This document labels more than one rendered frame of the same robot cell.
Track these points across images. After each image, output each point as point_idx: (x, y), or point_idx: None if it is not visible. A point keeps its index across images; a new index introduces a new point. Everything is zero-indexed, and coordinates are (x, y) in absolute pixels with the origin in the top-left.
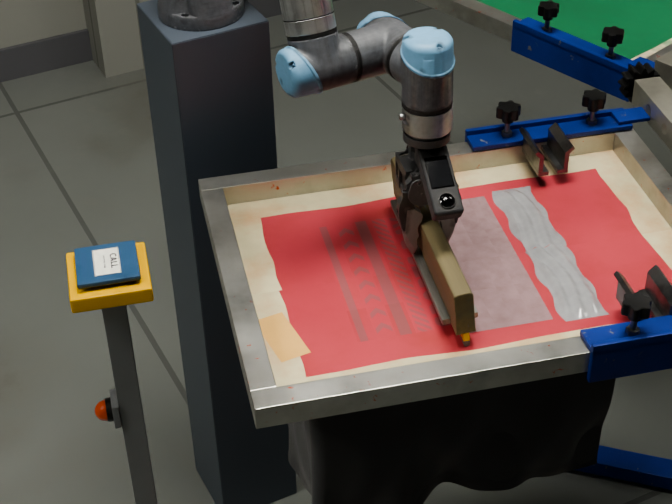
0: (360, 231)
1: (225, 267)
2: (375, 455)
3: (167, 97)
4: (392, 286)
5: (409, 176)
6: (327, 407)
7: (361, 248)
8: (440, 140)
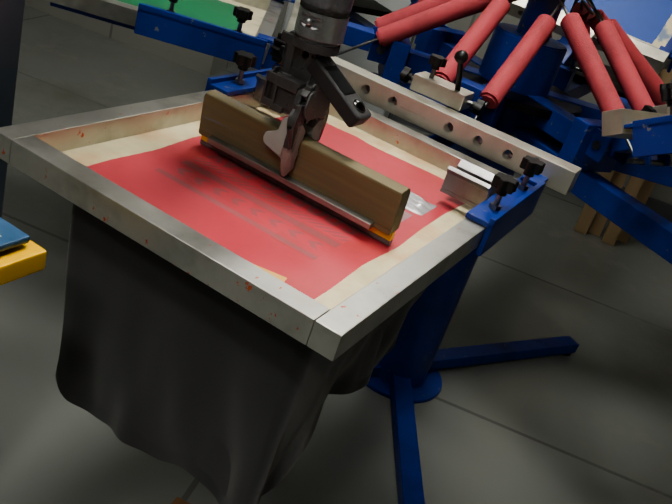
0: (195, 169)
1: (136, 209)
2: (323, 378)
3: None
4: (278, 210)
5: (301, 89)
6: (376, 319)
7: (214, 183)
8: (339, 47)
